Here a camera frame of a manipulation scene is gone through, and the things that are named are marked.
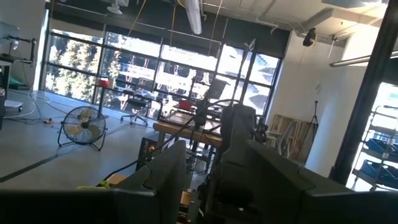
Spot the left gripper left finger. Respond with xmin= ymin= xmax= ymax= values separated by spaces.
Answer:
xmin=0 ymin=139 xmax=187 ymax=224

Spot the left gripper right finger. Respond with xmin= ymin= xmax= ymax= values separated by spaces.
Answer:
xmin=244 ymin=139 xmax=398 ymax=224

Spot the black computer tower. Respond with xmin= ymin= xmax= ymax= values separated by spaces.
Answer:
xmin=136 ymin=136 xmax=160 ymax=171

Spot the grey mesh office chair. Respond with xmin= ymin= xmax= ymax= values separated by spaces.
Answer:
xmin=276 ymin=119 xmax=300 ymax=156

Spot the wooden workbench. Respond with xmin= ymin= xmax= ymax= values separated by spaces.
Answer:
xmin=152 ymin=111 xmax=223 ymax=175

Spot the black tripod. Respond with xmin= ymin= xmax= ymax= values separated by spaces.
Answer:
xmin=295 ymin=100 xmax=320 ymax=160

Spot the black floor fan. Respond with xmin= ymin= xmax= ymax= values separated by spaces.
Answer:
xmin=57 ymin=105 xmax=109 ymax=152

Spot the metal cart with blue bins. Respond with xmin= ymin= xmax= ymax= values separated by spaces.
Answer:
xmin=352 ymin=105 xmax=398 ymax=192

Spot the black office chair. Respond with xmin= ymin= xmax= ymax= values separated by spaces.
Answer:
xmin=120 ymin=77 xmax=154 ymax=126

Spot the red bin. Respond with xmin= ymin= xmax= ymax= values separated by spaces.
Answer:
xmin=178 ymin=100 xmax=196 ymax=110

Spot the black tilted monitor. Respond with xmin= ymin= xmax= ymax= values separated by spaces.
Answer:
xmin=207 ymin=77 xmax=231 ymax=101

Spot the white tube light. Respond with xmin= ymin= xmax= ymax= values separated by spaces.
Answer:
xmin=329 ymin=51 xmax=398 ymax=68

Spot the white wheeled platform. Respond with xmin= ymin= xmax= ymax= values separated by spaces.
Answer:
xmin=4 ymin=99 xmax=24 ymax=113

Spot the black equipment case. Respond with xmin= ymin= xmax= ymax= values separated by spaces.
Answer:
xmin=0 ymin=86 xmax=7 ymax=130

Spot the black ceiling dome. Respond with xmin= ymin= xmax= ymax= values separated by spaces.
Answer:
xmin=303 ymin=27 xmax=318 ymax=47

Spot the white ceiling tube lamp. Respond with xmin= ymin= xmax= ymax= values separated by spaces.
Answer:
xmin=185 ymin=0 xmax=203 ymax=35

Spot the black hanging cable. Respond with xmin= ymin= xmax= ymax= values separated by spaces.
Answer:
xmin=103 ymin=99 xmax=239 ymax=182

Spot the wooden pallet frame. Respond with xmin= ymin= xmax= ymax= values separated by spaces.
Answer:
xmin=269 ymin=114 xmax=315 ymax=161

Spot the black camera on stand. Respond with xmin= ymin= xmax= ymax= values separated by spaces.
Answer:
xmin=193 ymin=98 xmax=208 ymax=131

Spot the black aluminium table frame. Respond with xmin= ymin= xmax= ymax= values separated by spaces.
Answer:
xmin=328 ymin=0 xmax=398 ymax=186

